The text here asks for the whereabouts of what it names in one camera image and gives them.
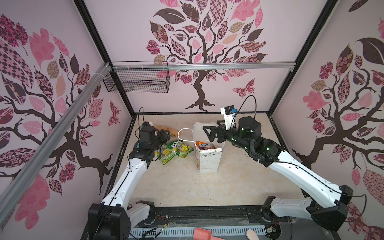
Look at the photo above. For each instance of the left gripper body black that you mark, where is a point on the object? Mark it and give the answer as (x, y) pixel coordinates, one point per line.
(161, 139)

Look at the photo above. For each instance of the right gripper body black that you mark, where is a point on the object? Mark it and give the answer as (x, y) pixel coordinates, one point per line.
(232, 135)

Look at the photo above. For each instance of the orange red snack packet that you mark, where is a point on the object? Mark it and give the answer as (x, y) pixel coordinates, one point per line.
(205, 146)

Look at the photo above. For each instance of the green snack packet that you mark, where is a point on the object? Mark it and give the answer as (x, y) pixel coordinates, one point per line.
(164, 154)
(180, 149)

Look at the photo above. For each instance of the white patterned paper bag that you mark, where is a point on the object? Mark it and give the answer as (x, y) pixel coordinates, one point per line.
(207, 160)

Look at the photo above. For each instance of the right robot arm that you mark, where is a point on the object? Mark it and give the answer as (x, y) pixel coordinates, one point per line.
(326, 203)

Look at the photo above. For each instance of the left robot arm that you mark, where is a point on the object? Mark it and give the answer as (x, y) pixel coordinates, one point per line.
(113, 218)

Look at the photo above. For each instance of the pink plastic scoop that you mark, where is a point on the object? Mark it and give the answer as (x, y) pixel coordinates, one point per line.
(202, 234)

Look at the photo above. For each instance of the beige round object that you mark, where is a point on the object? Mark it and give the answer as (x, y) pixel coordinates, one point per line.
(251, 235)

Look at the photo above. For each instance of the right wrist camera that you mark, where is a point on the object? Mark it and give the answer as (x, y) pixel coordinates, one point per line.
(229, 113)

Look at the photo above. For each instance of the black wire basket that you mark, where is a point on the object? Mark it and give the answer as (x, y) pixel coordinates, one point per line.
(138, 77)

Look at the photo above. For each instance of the aluminium rail back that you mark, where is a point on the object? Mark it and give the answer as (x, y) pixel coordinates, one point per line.
(222, 66)

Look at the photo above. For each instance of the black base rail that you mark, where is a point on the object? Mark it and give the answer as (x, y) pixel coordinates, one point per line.
(287, 228)

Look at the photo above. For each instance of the white slotted cable duct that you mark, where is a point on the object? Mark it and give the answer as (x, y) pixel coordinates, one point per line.
(187, 232)

